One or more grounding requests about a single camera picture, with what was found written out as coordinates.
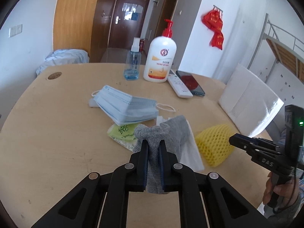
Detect yellow foam fruit net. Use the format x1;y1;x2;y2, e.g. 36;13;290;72
194;124;234;167

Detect white tissue cloth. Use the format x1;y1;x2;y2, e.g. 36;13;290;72
156;115;205;172

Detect grey sock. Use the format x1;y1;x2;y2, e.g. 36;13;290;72
132;115;192;195

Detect blue surgical face mask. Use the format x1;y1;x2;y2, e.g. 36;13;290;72
92;85;176;126

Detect person's right hand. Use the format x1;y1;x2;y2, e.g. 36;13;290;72
262;172;299;208

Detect white styrofoam box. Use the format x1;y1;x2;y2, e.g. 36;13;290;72
218;64;284;137

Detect green wet wipes packet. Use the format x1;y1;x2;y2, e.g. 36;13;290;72
107;123;139;152

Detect black smartphone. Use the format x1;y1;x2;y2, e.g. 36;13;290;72
176;70;206;97

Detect white remote control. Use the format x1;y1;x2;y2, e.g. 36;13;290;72
167;70;193;99

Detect white lotion pump bottle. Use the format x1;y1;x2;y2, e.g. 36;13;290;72
143;19;177;83

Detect red hanging cloth bags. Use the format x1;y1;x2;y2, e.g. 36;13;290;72
201;6;224;51

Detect blue spray bottle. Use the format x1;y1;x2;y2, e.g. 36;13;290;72
124;38;141;80

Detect red fire extinguisher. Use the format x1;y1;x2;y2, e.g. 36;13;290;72
139;39;145;52

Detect light blue bedding bundle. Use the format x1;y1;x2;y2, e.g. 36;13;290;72
36;49;90;76

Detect dark brown entrance door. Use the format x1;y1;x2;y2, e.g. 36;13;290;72
109;0;150;49

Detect wooden wardrobe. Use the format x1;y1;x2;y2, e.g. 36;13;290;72
53;0;117;63

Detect metal bunk bed frame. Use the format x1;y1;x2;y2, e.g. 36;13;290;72
247;13;303;82

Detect white wall outlet plate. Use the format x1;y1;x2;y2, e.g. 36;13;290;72
9;24;23;38

